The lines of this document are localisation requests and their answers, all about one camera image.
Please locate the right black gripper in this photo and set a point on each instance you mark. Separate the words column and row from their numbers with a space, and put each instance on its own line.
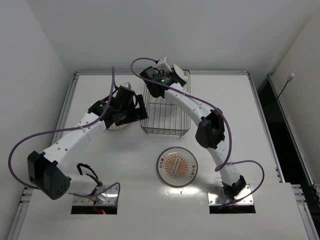
column 155, row 90

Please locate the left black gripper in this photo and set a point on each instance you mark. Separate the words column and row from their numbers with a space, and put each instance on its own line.
column 136, row 110

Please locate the flower pattern plate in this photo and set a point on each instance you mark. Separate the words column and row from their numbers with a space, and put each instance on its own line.
column 179, row 72
column 115, row 127

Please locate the orange sunburst plate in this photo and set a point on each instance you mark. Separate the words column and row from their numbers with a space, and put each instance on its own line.
column 177, row 167

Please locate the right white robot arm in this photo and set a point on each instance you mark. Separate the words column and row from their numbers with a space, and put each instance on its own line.
column 213, row 131

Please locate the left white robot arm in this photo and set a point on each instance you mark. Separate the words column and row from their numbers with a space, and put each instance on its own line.
column 47, row 170

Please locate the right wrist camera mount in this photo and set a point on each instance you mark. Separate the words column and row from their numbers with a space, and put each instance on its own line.
column 162, row 65

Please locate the grey wire dish rack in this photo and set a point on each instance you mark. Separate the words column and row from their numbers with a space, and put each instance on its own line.
column 164, row 118

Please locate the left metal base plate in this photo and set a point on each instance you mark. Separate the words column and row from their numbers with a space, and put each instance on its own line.
column 108, row 197

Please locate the metal base plate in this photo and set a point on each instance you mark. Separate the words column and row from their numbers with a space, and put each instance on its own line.
column 217, row 197
column 108, row 197

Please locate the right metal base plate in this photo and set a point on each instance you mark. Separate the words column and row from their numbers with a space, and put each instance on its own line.
column 217, row 197

